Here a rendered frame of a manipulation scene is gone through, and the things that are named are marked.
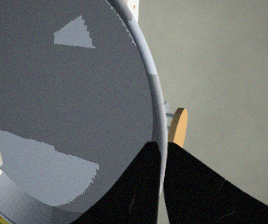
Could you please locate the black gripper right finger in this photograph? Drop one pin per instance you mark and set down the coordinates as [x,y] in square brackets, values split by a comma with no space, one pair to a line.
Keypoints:
[196,194]

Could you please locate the grey plate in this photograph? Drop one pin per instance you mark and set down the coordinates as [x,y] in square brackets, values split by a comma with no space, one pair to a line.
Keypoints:
[79,98]

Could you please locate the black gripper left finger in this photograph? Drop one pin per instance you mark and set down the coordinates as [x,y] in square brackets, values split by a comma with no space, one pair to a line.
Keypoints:
[134,198]

